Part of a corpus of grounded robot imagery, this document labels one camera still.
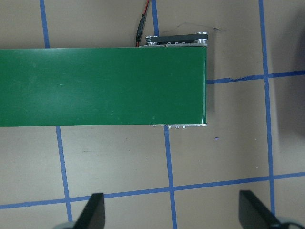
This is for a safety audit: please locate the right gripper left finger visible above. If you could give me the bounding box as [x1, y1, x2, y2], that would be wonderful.
[72, 193, 105, 229]

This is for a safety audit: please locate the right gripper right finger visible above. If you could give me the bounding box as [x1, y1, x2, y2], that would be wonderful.
[239, 190, 281, 229]

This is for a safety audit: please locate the green conveyor belt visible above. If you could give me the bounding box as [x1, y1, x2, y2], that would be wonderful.
[0, 32, 208, 128]

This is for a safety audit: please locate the red black conveyor cable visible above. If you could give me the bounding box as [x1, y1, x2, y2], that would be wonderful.
[134, 0, 151, 48]

